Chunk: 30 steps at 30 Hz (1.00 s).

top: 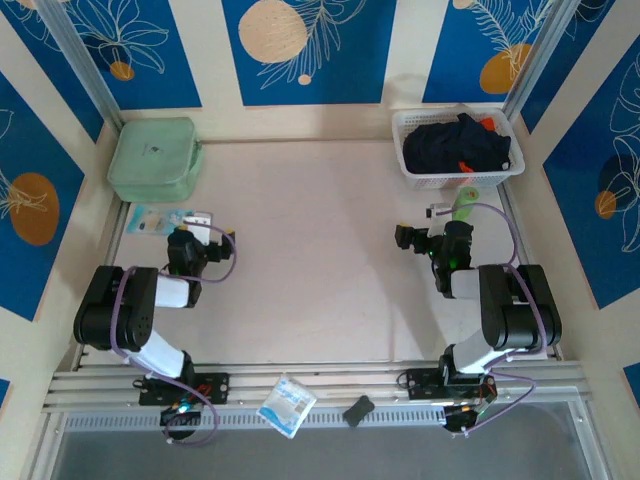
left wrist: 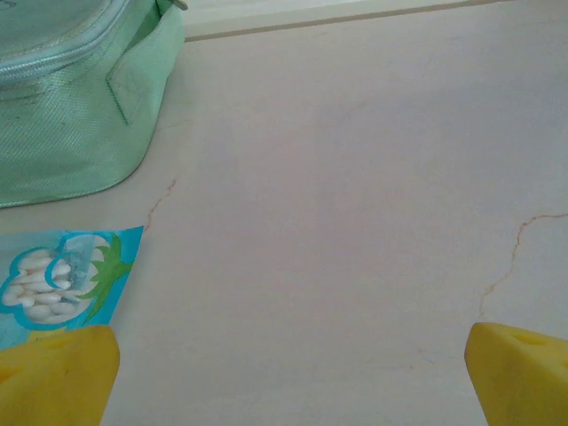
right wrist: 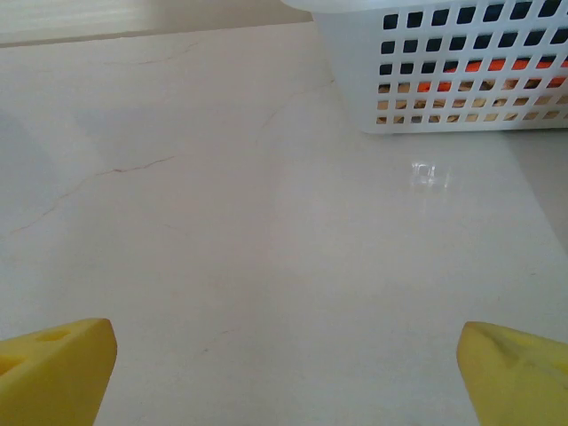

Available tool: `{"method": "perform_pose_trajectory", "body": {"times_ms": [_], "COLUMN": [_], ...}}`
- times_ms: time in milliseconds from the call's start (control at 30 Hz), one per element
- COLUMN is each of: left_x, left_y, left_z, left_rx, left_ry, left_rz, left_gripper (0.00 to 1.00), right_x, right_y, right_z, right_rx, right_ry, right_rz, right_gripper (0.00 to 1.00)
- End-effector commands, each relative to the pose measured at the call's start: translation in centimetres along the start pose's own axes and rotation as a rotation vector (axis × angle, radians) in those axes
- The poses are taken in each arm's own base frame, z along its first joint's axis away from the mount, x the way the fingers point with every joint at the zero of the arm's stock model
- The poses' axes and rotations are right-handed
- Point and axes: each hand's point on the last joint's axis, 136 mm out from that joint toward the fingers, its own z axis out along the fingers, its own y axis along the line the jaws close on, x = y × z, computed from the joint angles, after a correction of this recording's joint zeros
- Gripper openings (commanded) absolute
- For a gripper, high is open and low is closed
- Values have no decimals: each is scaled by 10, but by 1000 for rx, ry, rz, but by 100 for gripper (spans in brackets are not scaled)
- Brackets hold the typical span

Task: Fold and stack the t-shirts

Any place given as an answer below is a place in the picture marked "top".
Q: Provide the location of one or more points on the navy blue t-shirt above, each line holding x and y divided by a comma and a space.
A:
450, 145

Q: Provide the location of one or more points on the orange t-shirt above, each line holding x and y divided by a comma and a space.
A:
487, 123

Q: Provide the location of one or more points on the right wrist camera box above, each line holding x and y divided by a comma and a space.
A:
436, 210

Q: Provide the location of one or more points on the white blue plastic pouch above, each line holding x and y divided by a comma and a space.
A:
287, 405

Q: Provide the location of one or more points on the green tape roll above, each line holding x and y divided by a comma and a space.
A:
465, 200

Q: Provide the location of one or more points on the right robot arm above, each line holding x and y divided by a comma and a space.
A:
515, 310

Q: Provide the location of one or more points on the mint green storage case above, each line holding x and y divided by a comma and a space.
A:
150, 160

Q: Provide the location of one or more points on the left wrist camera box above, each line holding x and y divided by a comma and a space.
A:
200, 232

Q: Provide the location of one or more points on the white plastic basket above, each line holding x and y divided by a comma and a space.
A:
450, 181

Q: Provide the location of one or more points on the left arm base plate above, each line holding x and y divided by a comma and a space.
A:
215, 387

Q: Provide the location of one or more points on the aluminium rail frame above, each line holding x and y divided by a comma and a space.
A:
350, 382

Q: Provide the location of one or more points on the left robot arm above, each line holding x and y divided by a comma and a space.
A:
125, 310

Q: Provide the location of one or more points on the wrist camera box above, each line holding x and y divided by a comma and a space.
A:
200, 232
436, 210

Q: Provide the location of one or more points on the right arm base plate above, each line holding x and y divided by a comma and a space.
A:
422, 385

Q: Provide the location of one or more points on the pale pink table mat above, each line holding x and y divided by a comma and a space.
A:
300, 300

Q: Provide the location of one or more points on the small black clip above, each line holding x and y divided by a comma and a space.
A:
357, 411

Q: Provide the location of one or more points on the black controller board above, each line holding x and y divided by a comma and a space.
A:
180, 415
462, 417

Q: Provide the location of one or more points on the aluminium corner post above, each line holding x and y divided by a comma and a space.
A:
80, 55
535, 55

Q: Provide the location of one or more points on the light blue wipes packet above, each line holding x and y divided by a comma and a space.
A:
150, 220

